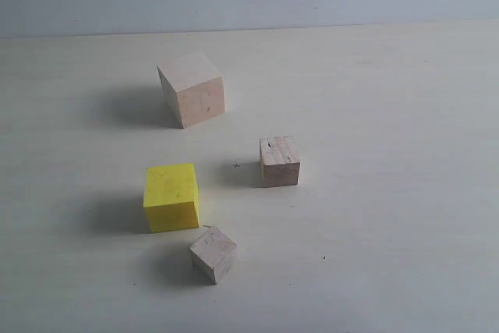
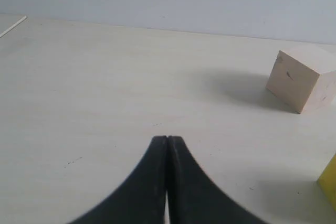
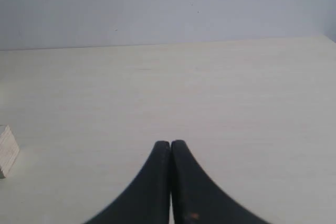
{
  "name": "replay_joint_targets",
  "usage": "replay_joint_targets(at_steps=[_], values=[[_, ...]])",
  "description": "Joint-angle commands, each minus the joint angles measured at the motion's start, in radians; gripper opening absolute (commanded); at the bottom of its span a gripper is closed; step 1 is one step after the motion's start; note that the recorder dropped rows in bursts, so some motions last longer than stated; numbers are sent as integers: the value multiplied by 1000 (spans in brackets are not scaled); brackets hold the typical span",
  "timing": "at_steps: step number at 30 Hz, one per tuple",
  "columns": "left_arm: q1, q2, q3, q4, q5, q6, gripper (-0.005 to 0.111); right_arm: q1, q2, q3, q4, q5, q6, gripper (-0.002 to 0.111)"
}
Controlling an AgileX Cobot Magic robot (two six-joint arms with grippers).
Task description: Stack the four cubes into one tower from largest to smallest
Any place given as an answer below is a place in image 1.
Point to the large light wooden cube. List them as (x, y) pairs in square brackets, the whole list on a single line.
[(193, 88)]

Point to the yellow cube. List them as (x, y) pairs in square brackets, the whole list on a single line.
[(171, 198)]

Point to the medium wooden cube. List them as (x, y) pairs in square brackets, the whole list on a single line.
[(279, 161)]

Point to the small pale wooden cube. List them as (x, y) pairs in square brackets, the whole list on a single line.
[(213, 253)]

